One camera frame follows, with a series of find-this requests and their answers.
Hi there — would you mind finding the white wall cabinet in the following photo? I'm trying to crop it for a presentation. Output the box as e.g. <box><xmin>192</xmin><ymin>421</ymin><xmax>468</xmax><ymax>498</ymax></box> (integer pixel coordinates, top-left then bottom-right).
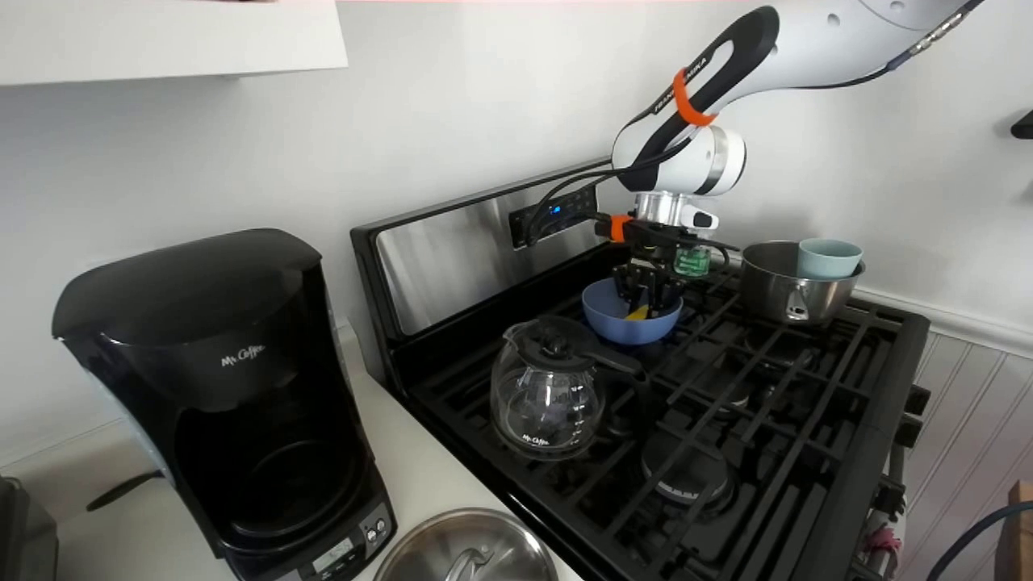
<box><xmin>0</xmin><ymin>0</ymin><xmax>353</xmax><ymax>91</ymax></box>

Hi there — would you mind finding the glass coffee carafe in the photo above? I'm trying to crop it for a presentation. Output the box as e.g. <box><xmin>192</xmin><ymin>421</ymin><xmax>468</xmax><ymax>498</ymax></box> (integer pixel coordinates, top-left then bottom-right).
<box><xmin>488</xmin><ymin>314</ymin><xmax>612</xmax><ymax>465</ymax></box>

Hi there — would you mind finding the blue bowl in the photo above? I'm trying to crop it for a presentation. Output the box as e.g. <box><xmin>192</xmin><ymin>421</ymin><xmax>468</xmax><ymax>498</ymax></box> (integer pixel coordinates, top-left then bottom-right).
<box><xmin>578</xmin><ymin>273</ymin><xmax>688</xmax><ymax>348</ymax></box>

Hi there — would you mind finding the black stainless gas stove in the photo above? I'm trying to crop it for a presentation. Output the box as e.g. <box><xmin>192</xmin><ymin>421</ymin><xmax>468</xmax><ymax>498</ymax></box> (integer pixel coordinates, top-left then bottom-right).
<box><xmin>349</xmin><ymin>157</ymin><xmax>935</xmax><ymax>581</ymax></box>

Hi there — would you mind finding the red white dish towel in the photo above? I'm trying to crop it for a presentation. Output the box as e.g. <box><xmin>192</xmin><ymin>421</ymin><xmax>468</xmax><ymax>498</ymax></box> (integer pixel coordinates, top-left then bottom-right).
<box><xmin>858</xmin><ymin>514</ymin><xmax>910</xmax><ymax>581</ymax></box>

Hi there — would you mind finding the light teal cup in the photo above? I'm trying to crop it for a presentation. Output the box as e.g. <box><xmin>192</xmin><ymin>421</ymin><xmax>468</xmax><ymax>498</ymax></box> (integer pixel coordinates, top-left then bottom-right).
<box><xmin>796</xmin><ymin>235</ymin><xmax>867</xmax><ymax>285</ymax></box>

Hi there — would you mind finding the stainless steel saucepan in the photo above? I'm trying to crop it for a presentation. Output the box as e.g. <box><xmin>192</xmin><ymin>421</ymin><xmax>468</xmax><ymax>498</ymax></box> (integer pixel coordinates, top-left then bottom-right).
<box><xmin>738</xmin><ymin>240</ymin><xmax>867</xmax><ymax>328</ymax></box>

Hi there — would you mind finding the wrist camera green board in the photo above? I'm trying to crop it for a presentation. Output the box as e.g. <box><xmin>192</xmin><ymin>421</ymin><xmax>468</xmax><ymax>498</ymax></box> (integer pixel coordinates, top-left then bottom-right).
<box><xmin>676</xmin><ymin>240</ymin><xmax>721</xmax><ymax>287</ymax></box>

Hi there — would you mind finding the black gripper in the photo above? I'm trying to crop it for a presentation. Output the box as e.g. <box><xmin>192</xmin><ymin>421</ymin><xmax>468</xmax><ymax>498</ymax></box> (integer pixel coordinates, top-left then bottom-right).
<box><xmin>616</xmin><ymin>218</ymin><xmax>694</xmax><ymax>319</ymax></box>

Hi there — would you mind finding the black round burner cap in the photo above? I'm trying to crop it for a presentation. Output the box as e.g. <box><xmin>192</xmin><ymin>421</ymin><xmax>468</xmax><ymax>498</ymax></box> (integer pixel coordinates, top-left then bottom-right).
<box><xmin>639</xmin><ymin>437</ymin><xmax>735</xmax><ymax>514</ymax></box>

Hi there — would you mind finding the black coffee maker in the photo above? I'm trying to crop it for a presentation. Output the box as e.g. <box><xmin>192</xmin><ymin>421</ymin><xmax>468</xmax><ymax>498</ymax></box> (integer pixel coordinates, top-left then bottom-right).
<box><xmin>48</xmin><ymin>226</ymin><xmax>400</xmax><ymax>581</ymax></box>

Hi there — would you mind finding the orange cable strap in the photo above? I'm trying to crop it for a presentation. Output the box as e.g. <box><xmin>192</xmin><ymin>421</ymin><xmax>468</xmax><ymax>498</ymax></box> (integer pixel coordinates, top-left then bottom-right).
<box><xmin>668</xmin><ymin>67</ymin><xmax>721</xmax><ymax>133</ymax></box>

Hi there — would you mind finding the metal bowl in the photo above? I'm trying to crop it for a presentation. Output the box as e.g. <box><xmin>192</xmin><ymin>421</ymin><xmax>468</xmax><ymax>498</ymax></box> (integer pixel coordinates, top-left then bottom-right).
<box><xmin>372</xmin><ymin>503</ymin><xmax>565</xmax><ymax>581</ymax></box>

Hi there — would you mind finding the dark countertop appliance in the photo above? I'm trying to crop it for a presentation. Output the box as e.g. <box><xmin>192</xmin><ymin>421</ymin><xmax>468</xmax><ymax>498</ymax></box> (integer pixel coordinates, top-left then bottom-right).
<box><xmin>0</xmin><ymin>473</ymin><xmax>61</xmax><ymax>581</ymax></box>

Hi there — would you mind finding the orange cable clip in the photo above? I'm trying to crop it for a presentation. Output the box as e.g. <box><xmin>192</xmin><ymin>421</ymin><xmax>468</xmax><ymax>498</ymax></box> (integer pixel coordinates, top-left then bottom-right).
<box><xmin>605</xmin><ymin>211</ymin><xmax>635</xmax><ymax>247</ymax></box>

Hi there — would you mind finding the black stove knob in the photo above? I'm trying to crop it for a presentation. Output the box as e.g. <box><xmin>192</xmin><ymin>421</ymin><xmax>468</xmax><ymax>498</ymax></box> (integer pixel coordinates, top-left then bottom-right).
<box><xmin>874</xmin><ymin>479</ymin><xmax>914</xmax><ymax>518</ymax></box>
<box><xmin>901</xmin><ymin>381</ymin><xmax>935</xmax><ymax>421</ymax></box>

